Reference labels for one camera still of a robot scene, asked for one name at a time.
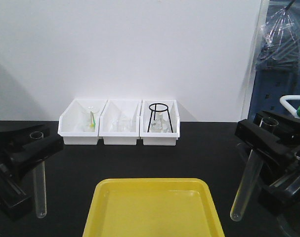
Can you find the glass conical flask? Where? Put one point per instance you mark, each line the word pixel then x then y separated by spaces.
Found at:
pixel 159 124

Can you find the blue pegboard rack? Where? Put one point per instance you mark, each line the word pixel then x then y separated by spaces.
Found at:
pixel 269 86

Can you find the yellow plastic tray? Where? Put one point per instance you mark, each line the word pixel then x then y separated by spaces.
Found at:
pixel 152 207

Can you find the white middle storage bin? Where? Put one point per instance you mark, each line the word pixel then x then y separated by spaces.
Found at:
pixel 120 110

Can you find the black wire tripod stand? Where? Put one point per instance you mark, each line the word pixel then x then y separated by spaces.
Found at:
pixel 156 108

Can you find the white storage bin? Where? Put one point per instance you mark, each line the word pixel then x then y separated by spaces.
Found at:
pixel 71 122
pixel 120 110
pixel 159 139

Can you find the white right storage bin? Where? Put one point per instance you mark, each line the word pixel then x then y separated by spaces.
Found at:
pixel 159 139

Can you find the clear plastic bag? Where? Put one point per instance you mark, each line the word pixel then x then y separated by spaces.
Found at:
pixel 280 38

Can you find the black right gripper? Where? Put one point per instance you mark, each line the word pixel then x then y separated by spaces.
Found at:
pixel 281 195

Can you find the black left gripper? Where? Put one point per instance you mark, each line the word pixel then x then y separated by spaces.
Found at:
pixel 23 155

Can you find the tall glass test tube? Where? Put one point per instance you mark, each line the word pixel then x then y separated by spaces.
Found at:
pixel 249 179

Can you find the short glass test tube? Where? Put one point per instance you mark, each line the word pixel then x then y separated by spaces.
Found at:
pixel 39 184

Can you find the white left storage bin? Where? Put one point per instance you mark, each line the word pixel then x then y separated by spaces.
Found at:
pixel 71 122

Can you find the small glass beaker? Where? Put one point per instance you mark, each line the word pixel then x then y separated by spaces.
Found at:
pixel 121 125

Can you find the white tube with green cap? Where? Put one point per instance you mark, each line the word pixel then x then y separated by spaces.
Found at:
pixel 291 103

